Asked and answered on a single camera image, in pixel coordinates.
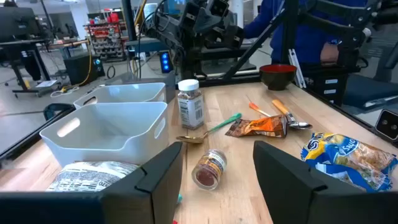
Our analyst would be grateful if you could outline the white-lid spice jar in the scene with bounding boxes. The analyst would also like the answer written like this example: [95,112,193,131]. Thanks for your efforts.
[177,78,205,130]

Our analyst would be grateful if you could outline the black desk monitor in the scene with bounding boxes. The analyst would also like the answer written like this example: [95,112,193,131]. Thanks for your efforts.
[0,6,42,40]

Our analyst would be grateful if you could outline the shelf with red bins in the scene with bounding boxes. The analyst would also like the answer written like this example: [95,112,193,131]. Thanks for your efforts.
[83,11,129,62]

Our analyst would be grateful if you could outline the grey plastic handled bin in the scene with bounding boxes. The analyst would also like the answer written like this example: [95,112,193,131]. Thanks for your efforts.
[104,71,177,103]

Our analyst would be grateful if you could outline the gold spoon green handle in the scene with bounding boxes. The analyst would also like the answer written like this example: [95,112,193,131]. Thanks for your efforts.
[175,112,243,144]

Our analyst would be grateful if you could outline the white plastic handled bin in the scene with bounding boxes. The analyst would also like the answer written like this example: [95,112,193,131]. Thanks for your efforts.
[73,82,167,109]
[39,101,169,168]

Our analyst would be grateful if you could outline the computer tower blue lights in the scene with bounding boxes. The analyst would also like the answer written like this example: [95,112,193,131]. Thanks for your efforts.
[157,50,174,75]

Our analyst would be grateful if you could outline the black table-level camera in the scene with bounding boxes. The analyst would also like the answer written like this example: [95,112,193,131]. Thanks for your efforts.
[374,108,398,141]

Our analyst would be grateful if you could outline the person's hand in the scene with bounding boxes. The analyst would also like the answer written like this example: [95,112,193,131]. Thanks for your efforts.
[319,42,340,65]

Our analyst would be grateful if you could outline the black drawer unit white labels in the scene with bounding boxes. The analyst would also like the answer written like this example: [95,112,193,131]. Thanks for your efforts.
[306,67,345,106]

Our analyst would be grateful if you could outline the white metal bracket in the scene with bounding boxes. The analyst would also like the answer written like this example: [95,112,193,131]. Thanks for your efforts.
[287,48,308,89]

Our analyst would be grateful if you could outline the dark office chair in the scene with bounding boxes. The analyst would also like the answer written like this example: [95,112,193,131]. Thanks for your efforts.
[341,40,398,110]

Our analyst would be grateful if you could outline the person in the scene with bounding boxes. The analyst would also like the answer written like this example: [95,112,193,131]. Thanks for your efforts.
[243,0,369,67]

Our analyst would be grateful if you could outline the thin orange-red handled utensil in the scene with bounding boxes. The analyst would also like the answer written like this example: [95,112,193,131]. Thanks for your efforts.
[246,95,272,118]

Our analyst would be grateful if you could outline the black box blue light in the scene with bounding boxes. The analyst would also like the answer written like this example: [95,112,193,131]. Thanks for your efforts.
[63,54,106,86]

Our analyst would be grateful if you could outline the yellow cable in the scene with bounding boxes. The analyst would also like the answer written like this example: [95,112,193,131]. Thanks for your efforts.
[60,39,95,93]

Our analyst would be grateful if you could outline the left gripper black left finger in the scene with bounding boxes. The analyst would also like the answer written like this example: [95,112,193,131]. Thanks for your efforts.
[0,141,184,224]

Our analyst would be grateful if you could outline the orange-handled metal spoon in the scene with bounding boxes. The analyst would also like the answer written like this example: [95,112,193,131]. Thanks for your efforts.
[271,99,313,130]
[287,119,313,130]

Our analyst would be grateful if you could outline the orange brown snack packet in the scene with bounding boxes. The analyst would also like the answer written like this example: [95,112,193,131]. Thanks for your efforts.
[224,114,289,139]

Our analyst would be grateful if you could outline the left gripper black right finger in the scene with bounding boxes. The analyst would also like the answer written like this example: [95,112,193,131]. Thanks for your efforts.
[253,140,398,224]

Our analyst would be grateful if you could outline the black standing desk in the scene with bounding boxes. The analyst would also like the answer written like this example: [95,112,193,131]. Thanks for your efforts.
[0,39,53,98]

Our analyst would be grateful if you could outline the white printed noodle packet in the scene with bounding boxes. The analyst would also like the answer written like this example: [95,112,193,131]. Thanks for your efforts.
[45,161,140,193]

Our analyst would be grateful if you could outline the red and black bowl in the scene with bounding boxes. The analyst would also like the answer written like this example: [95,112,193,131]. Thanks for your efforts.
[259,63,298,91]

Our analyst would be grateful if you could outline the blue yellow snack bag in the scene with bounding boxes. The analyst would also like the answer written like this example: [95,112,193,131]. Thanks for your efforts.
[300,132,398,193]

